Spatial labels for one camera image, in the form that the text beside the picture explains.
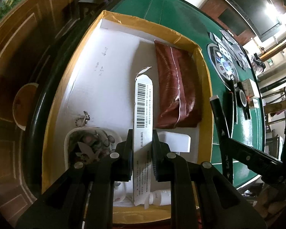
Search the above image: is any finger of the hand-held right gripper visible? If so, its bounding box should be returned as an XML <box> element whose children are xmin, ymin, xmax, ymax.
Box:
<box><xmin>223</xmin><ymin>152</ymin><xmax>234</xmax><ymax>187</ymax></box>
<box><xmin>220</xmin><ymin>129</ymin><xmax>284</xmax><ymax>173</ymax></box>

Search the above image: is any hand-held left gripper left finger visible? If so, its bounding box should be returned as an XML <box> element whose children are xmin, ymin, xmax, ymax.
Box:
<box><xmin>15</xmin><ymin>129</ymin><xmax>134</xmax><ymax>229</ymax></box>

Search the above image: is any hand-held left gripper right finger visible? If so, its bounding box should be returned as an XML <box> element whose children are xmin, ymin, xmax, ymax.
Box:
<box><xmin>152</xmin><ymin>129</ymin><xmax>268</xmax><ymax>229</ymax></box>

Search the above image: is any clear plastic container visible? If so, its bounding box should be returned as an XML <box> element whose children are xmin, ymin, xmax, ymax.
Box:
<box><xmin>64</xmin><ymin>127</ymin><xmax>128</xmax><ymax>202</ymax></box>

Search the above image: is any long narrow paper box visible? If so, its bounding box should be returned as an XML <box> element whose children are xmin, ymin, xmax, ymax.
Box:
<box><xmin>132</xmin><ymin>73</ymin><xmax>154</xmax><ymax>207</ymax></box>

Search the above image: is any white carton box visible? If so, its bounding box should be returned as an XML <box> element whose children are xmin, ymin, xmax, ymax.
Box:
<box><xmin>241</xmin><ymin>79</ymin><xmax>262</xmax><ymax>98</ymax></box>

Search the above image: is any dark red packet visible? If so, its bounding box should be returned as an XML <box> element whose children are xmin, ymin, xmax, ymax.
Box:
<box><xmin>154</xmin><ymin>40</ymin><xmax>202</xmax><ymax>130</ymax></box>

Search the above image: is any yellow cardboard box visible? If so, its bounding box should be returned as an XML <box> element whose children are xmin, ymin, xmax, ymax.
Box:
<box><xmin>42</xmin><ymin>10</ymin><xmax>214</xmax><ymax>225</ymax></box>

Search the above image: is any dark wooden chair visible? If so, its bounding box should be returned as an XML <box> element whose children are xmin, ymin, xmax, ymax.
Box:
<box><xmin>263</xmin><ymin>88</ymin><xmax>286</xmax><ymax>125</ymax></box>

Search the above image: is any long black pen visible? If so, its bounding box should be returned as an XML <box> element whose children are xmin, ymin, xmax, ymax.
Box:
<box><xmin>229</xmin><ymin>79</ymin><xmax>238</xmax><ymax>125</ymax></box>

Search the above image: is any blue and white small box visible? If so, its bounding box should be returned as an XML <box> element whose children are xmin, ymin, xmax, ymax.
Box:
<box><xmin>250</xmin><ymin>97</ymin><xmax>262</xmax><ymax>108</ymax></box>

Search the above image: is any black tape roll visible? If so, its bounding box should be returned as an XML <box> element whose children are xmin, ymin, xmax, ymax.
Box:
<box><xmin>238</xmin><ymin>89</ymin><xmax>248</xmax><ymax>108</ymax></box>

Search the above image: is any pile of plastic bags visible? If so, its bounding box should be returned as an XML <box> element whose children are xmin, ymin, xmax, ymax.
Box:
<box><xmin>251</xmin><ymin>52</ymin><xmax>267</xmax><ymax>73</ymax></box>

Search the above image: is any table centre control panel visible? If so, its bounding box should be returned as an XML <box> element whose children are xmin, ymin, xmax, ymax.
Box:
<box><xmin>207</xmin><ymin>42</ymin><xmax>240</xmax><ymax>87</ymax></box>

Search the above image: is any scattered playing cards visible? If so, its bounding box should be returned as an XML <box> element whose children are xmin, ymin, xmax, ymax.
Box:
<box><xmin>208</xmin><ymin>30</ymin><xmax>251</xmax><ymax>71</ymax></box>

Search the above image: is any round brown basin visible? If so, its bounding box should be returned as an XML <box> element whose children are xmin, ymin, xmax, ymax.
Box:
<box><xmin>12</xmin><ymin>83</ymin><xmax>40</xmax><ymax>131</ymax></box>

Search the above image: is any black television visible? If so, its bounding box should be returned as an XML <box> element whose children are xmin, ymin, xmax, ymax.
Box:
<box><xmin>213</xmin><ymin>0</ymin><xmax>283</xmax><ymax>43</ymax></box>

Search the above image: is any wooden sideboard cabinet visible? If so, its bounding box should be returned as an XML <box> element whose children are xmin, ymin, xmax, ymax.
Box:
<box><xmin>0</xmin><ymin>0</ymin><xmax>101</xmax><ymax>210</ymax></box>

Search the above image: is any dark bead bracelet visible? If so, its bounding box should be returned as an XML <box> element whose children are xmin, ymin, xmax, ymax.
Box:
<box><xmin>73</xmin><ymin>110</ymin><xmax>91</xmax><ymax>127</ymax></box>

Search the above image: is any brown wooden wall unit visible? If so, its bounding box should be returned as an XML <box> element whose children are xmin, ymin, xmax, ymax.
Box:
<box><xmin>200</xmin><ymin>0</ymin><xmax>249</xmax><ymax>44</ymax></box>

